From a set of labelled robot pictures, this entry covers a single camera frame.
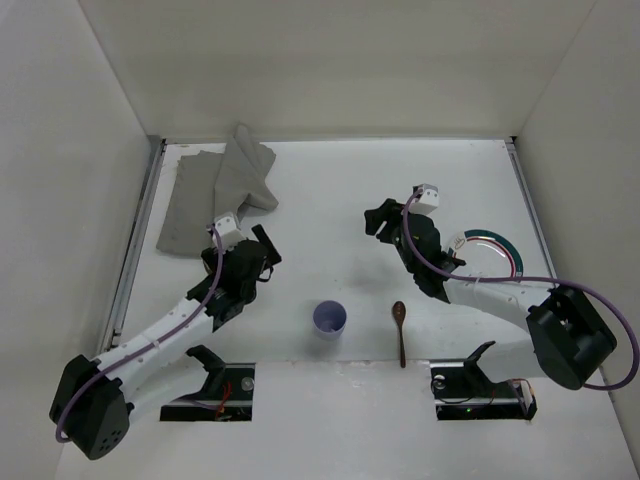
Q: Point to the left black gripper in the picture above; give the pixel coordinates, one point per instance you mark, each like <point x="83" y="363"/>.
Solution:
<point x="261" y="254"/>

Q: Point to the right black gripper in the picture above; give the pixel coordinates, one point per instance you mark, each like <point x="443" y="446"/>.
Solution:
<point x="388" y="223"/>

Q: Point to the grey cloth placemat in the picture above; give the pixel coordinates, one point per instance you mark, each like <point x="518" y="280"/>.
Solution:
<point x="209" y="185"/>

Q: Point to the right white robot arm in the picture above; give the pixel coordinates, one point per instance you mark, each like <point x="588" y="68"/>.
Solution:
<point x="570" y="340"/>

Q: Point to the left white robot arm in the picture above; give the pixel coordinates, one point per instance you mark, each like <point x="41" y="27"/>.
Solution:
<point x="98" y="399"/>

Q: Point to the lavender plastic cup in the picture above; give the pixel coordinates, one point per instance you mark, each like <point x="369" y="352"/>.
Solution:
<point x="329" y="320"/>

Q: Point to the brown wooden spoon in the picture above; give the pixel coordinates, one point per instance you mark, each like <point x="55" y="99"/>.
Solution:
<point x="399" y="315"/>

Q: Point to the white plate green rim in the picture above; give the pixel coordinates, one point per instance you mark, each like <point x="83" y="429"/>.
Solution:
<point x="486" y="254"/>

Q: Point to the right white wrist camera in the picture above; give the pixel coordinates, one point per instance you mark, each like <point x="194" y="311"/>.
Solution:
<point x="426" y="199"/>

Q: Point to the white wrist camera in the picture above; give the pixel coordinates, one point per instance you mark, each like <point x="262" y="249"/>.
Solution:
<point x="426" y="199"/>
<point x="227" y="227"/>

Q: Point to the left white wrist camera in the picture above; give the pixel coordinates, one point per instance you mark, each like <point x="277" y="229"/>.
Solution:
<point x="227" y="227"/>

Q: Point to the right aluminium table rail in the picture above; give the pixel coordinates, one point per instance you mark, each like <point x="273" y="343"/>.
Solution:
<point x="510" y="144"/>

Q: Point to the aluminium table rail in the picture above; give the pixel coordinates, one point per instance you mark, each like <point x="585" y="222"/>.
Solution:
<point x="510" y="144"/>
<point x="113" y="325"/>

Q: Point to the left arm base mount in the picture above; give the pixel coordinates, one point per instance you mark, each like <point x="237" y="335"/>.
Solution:
<point x="225" y="396"/>

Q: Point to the left aluminium table rail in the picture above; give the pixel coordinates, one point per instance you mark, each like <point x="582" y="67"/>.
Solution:
<point x="113" y="325"/>

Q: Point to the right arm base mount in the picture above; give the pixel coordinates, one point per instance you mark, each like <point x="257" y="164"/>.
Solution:
<point x="463" y="392"/>

